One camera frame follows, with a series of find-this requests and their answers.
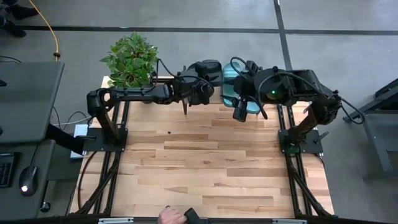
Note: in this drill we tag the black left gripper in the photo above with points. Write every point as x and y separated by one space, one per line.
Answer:
194 90

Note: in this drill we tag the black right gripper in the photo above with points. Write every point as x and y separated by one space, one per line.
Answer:
248 82

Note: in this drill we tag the black rubber slide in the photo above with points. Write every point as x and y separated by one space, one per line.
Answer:
216 73

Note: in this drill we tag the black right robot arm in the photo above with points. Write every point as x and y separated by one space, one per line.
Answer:
298 84

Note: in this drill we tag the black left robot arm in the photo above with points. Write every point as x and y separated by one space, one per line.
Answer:
130 93

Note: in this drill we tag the green potted plant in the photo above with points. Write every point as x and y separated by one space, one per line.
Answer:
130 62

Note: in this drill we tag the white power box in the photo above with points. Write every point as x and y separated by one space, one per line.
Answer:
79 130

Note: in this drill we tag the black hand-held device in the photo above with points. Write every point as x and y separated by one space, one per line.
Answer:
192 217

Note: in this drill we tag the person's hand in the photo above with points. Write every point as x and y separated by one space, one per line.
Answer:
169 216

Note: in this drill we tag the grey metal stand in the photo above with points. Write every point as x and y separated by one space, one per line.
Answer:
377 140

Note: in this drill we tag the grey desk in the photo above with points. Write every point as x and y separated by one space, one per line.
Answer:
28 99
12 205

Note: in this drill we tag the person's foot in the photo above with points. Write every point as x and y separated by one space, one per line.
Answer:
26 12
14 29

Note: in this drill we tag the black computer mouse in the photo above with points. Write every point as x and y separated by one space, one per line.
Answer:
28 179

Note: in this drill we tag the black round knob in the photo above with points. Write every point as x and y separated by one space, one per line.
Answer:
45 207

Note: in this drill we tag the black keyboard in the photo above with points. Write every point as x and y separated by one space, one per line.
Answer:
6 171

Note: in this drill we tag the wooden shelf with black frame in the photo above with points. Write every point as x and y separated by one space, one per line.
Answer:
217 96

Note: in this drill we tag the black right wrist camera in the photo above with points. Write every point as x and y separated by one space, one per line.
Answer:
240 112

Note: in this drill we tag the black aluminium table frame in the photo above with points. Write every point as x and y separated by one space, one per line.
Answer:
281 119

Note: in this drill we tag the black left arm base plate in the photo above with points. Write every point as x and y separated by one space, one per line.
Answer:
121 146

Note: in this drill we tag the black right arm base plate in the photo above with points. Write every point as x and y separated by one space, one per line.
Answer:
315 149

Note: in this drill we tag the silver metal bracket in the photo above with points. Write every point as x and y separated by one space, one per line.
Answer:
289 221
115 221

